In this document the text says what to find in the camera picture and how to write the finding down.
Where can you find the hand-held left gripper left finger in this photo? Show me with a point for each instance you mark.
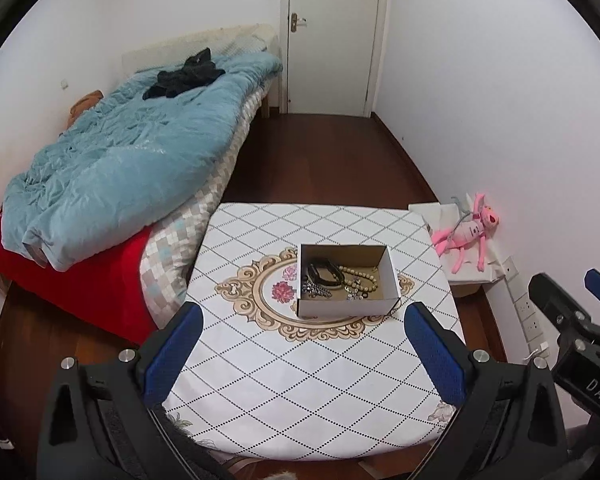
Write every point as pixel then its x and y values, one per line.
pixel 175 350

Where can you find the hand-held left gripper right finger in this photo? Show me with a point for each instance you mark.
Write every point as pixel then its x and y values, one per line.
pixel 432 352

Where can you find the white cardboard box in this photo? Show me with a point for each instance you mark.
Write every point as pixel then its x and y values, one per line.
pixel 345 307

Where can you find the black smart band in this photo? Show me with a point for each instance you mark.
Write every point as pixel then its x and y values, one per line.
pixel 325 274

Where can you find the white plug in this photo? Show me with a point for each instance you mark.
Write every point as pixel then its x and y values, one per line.
pixel 539 350

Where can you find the checkered bedsheet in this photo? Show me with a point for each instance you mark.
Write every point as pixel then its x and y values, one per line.
pixel 175 250

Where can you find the red blanket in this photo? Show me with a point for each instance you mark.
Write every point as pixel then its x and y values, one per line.
pixel 95 280

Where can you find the white diamond-patterned tablecloth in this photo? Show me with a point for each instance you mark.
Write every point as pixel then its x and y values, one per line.
pixel 280 370

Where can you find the pink plush toy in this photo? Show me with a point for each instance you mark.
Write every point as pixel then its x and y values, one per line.
pixel 467 232

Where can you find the wooden table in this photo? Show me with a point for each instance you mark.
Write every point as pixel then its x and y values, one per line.
pixel 330 470

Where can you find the light blue blanket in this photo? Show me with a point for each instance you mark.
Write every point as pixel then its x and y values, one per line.
pixel 130 160

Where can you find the brown plush toy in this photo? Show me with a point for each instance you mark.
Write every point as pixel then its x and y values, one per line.
pixel 82 107

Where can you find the black clothing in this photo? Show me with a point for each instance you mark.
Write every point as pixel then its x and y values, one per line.
pixel 185 77

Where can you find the cream bed headboard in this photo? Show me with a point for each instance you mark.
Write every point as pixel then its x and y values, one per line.
pixel 180 47

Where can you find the white door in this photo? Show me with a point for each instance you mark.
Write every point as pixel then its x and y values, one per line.
pixel 330 35

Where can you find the white wall socket strip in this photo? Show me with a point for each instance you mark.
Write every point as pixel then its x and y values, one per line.
pixel 527 310

